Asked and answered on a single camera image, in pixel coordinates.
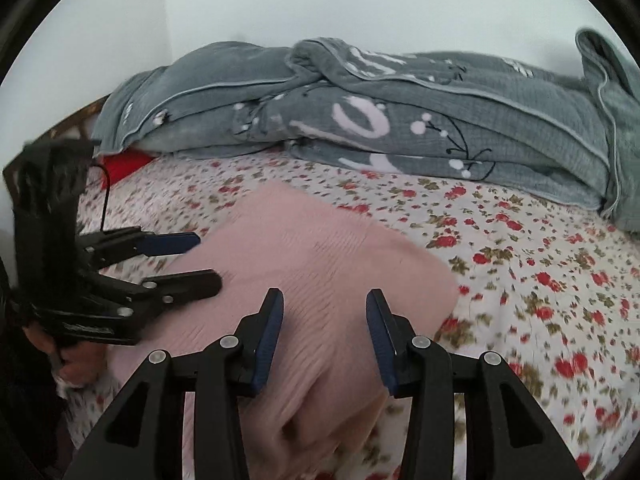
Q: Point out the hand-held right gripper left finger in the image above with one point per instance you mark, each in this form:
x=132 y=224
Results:
x=267 y=345

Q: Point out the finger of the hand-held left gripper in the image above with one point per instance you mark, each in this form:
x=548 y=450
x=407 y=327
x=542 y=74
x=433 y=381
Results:
x=190 y=284
x=165 y=243

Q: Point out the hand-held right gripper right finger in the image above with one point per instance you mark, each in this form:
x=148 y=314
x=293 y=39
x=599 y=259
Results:
x=381 y=345

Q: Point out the pink knitted sweater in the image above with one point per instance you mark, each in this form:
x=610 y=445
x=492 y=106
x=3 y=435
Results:
x=325 y=260

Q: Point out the person's left hand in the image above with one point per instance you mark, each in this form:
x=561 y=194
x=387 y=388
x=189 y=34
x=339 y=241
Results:
x=80 y=365

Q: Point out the red pillow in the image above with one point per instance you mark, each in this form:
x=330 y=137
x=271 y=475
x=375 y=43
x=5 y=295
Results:
x=122 y=167

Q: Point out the wooden bed headboard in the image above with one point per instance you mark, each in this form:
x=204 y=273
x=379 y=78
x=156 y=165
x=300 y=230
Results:
x=75 y=122

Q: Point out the floral bed sheet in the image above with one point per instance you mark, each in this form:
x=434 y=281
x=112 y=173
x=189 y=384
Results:
x=525 y=285

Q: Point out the grey patterned quilt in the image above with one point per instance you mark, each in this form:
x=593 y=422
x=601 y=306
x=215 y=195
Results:
x=500 y=110

